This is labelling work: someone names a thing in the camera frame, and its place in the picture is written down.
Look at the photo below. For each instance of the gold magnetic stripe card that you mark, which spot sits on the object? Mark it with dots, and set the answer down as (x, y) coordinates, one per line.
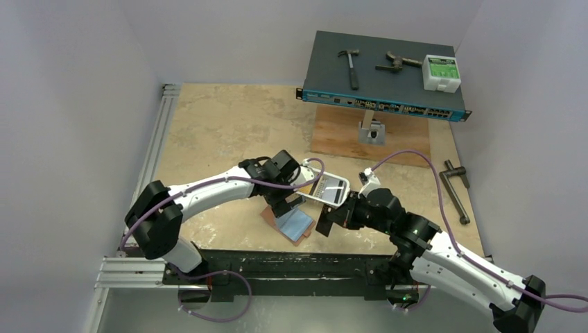
(309, 190)

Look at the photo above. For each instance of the white plastic basket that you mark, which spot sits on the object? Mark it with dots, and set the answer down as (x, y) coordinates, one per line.
(332, 190)

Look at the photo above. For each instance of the metal crank handle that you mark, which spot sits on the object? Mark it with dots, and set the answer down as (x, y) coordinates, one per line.
(450, 172)

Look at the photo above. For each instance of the tan leather card holder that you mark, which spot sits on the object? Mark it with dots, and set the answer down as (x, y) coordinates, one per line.
(295, 226)

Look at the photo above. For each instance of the aluminium frame rails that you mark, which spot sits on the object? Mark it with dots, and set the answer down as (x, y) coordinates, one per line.
(203, 129)

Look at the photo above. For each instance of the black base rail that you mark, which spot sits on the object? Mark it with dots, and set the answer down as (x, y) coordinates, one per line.
(230, 273)

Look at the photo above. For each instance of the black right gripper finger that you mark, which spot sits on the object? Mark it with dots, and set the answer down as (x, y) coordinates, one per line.
(354, 201)
(341, 216)

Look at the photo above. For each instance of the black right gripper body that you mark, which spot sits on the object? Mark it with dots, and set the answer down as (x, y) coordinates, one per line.
(339, 216)

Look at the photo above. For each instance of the white green electrical box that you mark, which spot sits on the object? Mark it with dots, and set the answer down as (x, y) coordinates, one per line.
(441, 73)

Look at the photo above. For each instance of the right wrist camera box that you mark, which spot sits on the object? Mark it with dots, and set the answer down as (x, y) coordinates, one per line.
(369, 182)

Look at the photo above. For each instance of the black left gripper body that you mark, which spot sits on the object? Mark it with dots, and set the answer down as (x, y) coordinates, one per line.
(285, 191)

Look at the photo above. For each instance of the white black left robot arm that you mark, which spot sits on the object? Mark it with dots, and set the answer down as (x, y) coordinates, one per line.
(155, 218)

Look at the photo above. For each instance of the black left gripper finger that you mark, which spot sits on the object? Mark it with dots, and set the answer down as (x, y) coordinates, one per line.
(273, 197)
(283, 207)

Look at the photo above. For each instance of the small hammer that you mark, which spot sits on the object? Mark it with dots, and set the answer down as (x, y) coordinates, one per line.
(353, 77)

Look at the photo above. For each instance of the blue network switch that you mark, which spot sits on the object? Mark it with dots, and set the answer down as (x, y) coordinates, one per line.
(327, 78)

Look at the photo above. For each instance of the plywood board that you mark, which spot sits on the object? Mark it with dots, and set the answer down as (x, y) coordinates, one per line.
(335, 132)

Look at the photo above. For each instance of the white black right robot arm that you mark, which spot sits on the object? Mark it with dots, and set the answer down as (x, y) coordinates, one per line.
(425, 253)

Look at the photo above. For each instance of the grey metal stand bracket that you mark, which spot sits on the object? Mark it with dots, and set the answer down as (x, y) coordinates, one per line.
(371, 131)

